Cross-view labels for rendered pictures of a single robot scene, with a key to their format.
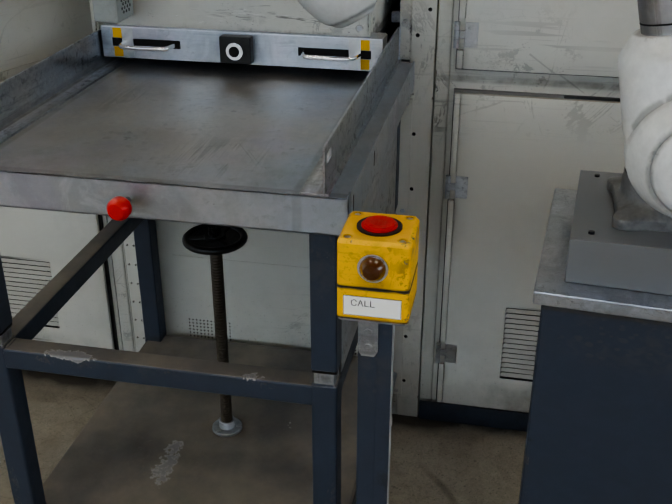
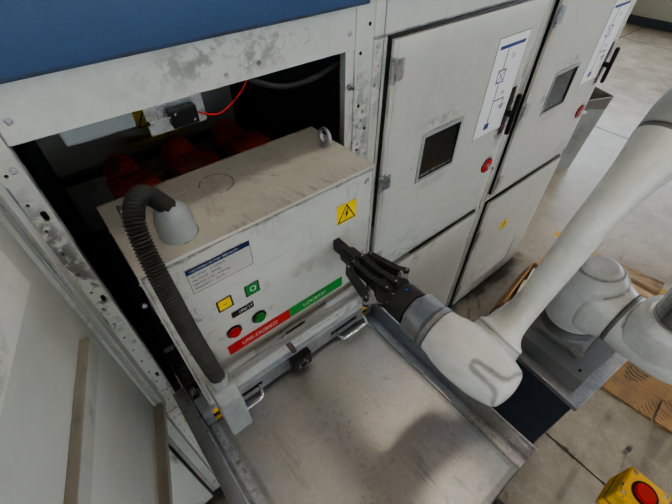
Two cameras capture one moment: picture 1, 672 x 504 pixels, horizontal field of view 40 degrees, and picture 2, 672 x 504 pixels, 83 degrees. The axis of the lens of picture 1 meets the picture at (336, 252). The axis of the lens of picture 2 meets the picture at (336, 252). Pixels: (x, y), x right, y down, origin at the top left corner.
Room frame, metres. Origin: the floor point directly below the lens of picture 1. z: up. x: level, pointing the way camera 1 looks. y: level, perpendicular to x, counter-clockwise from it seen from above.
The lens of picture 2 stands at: (1.29, 0.52, 1.83)
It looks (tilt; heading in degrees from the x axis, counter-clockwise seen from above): 45 degrees down; 309
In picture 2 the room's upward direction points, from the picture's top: straight up
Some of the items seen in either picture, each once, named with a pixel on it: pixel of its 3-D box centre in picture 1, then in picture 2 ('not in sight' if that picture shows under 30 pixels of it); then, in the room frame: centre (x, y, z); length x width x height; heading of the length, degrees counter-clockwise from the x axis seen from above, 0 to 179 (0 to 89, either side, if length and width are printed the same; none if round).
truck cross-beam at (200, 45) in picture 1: (242, 45); (293, 350); (1.72, 0.18, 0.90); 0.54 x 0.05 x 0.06; 78
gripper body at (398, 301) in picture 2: not in sight; (396, 295); (1.49, 0.08, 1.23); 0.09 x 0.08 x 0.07; 169
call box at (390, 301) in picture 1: (378, 266); (632, 500); (0.91, -0.05, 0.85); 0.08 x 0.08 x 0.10; 78
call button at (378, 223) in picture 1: (379, 228); (644, 494); (0.91, -0.05, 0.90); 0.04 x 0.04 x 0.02
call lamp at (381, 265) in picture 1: (371, 271); not in sight; (0.86, -0.04, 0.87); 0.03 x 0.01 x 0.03; 78
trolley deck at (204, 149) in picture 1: (207, 120); (344, 424); (1.50, 0.22, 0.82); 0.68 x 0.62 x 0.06; 168
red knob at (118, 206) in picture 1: (121, 206); not in sight; (1.15, 0.29, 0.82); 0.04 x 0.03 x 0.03; 168
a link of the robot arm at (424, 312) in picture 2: not in sight; (424, 319); (1.42, 0.09, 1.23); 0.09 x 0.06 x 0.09; 79
